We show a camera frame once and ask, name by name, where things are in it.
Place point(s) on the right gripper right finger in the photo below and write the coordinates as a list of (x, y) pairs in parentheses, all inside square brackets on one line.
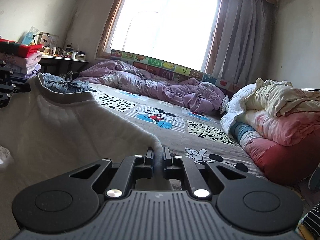
[(185, 170)]

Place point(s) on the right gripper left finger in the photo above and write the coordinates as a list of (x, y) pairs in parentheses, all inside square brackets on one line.
[(132, 168)]

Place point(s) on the white quilted garment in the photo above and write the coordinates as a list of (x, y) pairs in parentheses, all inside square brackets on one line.
[(45, 134)]

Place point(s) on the blue floral folded garment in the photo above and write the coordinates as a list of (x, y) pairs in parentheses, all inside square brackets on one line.
[(22, 70)]

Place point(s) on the purple white folded garment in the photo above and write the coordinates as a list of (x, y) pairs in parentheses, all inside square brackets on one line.
[(33, 72)]

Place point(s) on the pink folded garment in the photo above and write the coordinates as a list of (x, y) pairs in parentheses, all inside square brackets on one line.
[(31, 61)]

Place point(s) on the Mickey Mouse bed blanket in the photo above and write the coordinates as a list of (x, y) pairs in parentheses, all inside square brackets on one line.
[(196, 136)]

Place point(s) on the red green folded garment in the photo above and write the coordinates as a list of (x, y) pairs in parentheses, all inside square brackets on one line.
[(17, 49)]

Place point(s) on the folded blue denim garment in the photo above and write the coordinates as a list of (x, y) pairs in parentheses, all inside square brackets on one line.
[(60, 85)]

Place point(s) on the cluttered dark desk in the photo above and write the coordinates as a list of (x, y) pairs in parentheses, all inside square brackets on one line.
[(53, 61)]

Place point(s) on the purple crumpled duvet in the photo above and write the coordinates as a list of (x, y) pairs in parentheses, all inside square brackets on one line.
[(198, 96)]

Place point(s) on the colourful alphabet headboard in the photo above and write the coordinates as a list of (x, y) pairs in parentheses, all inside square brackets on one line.
[(171, 71)]

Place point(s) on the red and white quilt pile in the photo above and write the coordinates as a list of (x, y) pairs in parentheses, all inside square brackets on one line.
[(278, 127)]

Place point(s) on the grey curtain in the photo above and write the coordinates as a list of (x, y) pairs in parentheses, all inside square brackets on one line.
[(244, 47)]

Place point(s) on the striped navy folded garment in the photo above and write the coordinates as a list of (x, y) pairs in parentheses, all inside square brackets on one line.
[(312, 221)]

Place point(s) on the window with wooden frame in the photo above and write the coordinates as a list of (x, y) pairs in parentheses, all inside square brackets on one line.
[(185, 32)]

